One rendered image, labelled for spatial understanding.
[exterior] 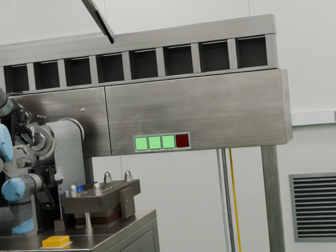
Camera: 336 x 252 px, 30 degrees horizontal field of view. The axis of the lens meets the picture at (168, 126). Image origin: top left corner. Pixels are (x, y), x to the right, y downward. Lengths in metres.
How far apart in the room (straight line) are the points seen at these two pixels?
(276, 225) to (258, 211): 2.25
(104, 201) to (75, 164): 0.30
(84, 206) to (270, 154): 0.82
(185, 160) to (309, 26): 1.42
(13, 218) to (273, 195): 1.10
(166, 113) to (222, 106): 0.24
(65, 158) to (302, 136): 2.66
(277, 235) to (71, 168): 0.91
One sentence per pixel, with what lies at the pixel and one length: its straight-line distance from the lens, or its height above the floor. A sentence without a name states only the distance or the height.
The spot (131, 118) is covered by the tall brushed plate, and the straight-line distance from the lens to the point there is 2.65.
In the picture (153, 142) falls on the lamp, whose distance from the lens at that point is 2.62.
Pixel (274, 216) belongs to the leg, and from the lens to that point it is 2.72.
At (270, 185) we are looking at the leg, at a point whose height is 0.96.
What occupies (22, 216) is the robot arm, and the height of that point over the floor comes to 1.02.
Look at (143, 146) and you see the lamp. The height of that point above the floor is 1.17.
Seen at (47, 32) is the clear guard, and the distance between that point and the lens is 2.79.
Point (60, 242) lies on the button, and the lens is 2.19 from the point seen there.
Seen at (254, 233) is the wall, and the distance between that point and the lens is 5.03.
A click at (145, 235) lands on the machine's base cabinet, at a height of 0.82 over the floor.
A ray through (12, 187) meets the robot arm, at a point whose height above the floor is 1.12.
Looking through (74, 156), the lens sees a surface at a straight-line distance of 2.59.
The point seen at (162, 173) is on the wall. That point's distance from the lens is 5.12.
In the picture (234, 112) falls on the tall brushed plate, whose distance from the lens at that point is 2.52.
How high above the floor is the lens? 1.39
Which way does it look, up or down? 3 degrees down
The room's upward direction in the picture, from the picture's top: 6 degrees counter-clockwise
